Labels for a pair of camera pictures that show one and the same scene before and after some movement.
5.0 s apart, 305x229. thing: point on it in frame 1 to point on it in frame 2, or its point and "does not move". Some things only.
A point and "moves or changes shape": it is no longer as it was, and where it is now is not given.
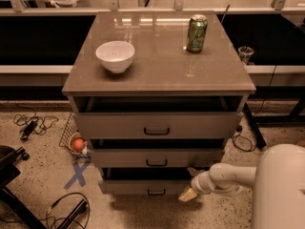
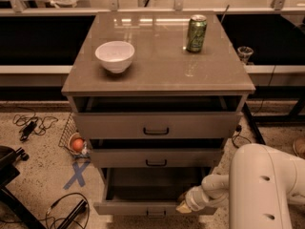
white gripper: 197,184 to 193,198
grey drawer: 156,157 does not move
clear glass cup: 245,53 does not move
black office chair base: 8,173 does not move
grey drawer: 161,125 does not move
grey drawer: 145,181 moves or changes shape
